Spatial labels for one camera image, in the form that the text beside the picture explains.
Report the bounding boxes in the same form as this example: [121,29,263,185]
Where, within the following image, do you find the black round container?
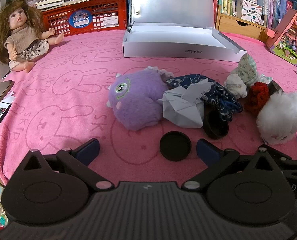
[203,110,229,140]

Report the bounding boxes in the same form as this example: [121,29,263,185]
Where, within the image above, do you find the pink bunny print towel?
[0,29,297,186]

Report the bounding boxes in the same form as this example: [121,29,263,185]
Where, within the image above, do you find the red plastic crate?
[40,0,128,37]

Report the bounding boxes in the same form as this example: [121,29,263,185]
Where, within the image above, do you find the black round lid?
[160,131,192,162]

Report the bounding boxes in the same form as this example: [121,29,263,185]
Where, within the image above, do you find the brown haired baby doll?
[0,0,65,73]

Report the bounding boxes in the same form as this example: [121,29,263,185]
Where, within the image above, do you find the row of colourful books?
[215,0,297,30]

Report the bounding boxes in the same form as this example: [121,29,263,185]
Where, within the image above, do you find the purple monster plush toy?
[106,66,174,131]

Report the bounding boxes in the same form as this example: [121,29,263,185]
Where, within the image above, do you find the pink triangular house model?
[265,8,297,67]

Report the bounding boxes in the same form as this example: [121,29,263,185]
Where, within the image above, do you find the white fluffy plush toy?
[256,90,297,145]

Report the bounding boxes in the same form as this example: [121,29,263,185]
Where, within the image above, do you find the red crochet piece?
[244,81,271,116]

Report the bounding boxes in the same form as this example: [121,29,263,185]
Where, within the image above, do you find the silver cardboard box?
[123,0,247,63]

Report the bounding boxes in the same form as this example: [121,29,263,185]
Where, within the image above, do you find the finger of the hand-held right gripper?
[265,144,297,179]

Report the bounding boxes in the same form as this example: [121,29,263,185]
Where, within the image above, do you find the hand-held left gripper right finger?
[181,139,284,192]

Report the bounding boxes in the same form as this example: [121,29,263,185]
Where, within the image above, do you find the white paper origami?
[157,78,215,128]

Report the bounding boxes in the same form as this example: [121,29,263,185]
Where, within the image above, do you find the green floral cloth pouch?
[232,54,271,88]

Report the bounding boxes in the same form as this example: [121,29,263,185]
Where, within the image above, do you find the white patterned card box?
[241,0,265,27]

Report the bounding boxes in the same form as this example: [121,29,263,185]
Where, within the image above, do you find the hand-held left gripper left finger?
[20,138,114,192]

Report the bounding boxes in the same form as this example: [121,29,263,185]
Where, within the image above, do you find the navy floral cloth pouch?
[166,74,244,122]

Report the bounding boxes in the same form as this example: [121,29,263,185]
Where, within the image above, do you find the wooden drawer box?
[215,12,268,41]

